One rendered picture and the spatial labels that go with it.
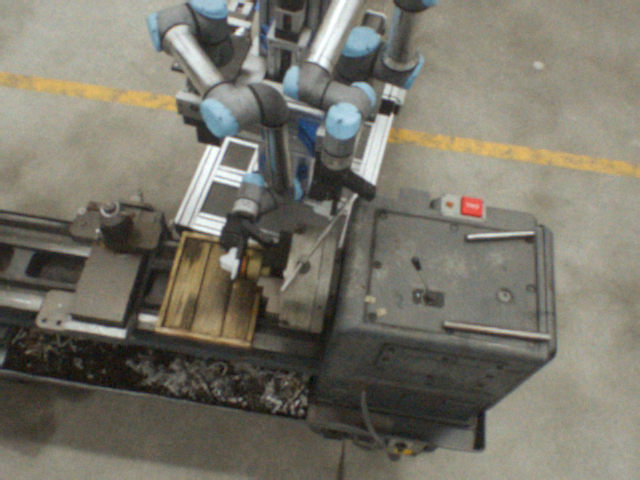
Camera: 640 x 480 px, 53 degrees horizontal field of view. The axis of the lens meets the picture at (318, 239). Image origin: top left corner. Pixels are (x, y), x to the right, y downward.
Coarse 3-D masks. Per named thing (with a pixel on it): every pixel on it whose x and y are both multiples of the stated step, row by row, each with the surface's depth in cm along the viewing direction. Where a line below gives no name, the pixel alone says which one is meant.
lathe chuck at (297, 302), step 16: (304, 224) 188; (304, 240) 180; (320, 256) 177; (288, 272) 176; (304, 272) 176; (288, 288) 176; (304, 288) 176; (288, 304) 178; (304, 304) 177; (288, 320) 182; (304, 320) 181
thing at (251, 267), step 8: (248, 256) 190; (256, 256) 190; (240, 264) 188; (248, 264) 188; (256, 264) 188; (240, 272) 188; (248, 272) 187; (256, 272) 187; (264, 272) 188; (248, 280) 189; (256, 280) 188
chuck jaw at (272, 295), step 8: (264, 280) 188; (272, 280) 188; (280, 280) 188; (264, 288) 186; (272, 288) 187; (280, 288) 187; (264, 296) 185; (272, 296) 185; (280, 296) 186; (272, 304) 184; (280, 304) 184; (272, 312) 183; (280, 320) 184
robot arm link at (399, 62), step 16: (400, 0) 165; (416, 0) 162; (432, 0) 160; (400, 16) 173; (416, 16) 172; (400, 32) 179; (416, 32) 179; (384, 48) 195; (400, 48) 186; (416, 48) 195; (384, 64) 196; (400, 64) 193; (416, 64) 196; (384, 80) 202; (400, 80) 199
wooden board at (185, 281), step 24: (192, 240) 216; (216, 240) 215; (192, 264) 212; (216, 264) 213; (168, 288) 205; (192, 288) 208; (216, 288) 208; (240, 288) 209; (168, 312) 203; (192, 312) 204; (216, 312) 204; (240, 312) 205; (192, 336) 198; (216, 336) 198; (240, 336) 201
